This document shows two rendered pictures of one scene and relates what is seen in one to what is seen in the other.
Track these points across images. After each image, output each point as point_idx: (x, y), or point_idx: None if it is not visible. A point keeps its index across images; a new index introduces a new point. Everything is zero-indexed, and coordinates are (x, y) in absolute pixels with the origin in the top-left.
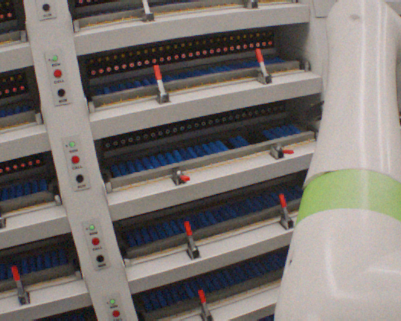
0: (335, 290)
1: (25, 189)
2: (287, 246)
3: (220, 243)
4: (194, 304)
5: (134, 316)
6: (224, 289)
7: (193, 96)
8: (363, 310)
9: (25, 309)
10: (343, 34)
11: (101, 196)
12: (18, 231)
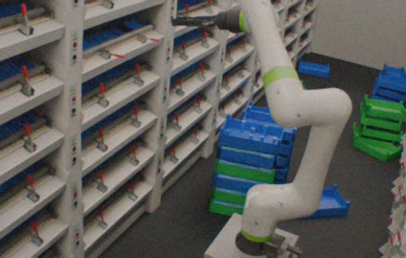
0: (298, 98)
1: (19, 65)
2: None
3: (111, 96)
4: (91, 140)
5: (79, 149)
6: (102, 128)
7: (119, 4)
8: (305, 102)
9: (35, 154)
10: (260, 9)
11: (80, 68)
12: (41, 96)
